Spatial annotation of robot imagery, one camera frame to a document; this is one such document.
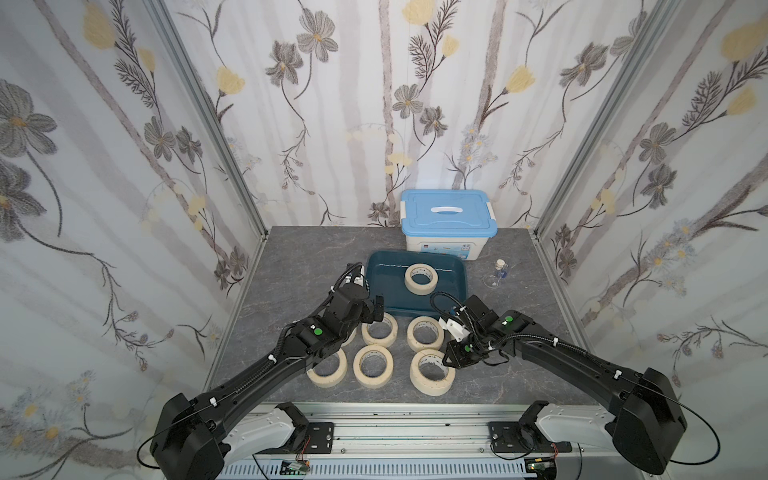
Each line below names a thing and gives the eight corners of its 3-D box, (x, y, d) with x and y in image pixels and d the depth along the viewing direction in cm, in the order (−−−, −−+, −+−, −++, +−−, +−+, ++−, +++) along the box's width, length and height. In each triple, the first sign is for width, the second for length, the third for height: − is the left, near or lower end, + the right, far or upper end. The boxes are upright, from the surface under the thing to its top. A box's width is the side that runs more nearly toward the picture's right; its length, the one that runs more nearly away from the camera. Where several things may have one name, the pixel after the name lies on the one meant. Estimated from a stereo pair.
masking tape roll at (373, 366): (353, 388, 84) (351, 384, 81) (356, 349, 92) (355, 344, 89) (393, 388, 84) (393, 384, 81) (393, 349, 92) (393, 344, 89)
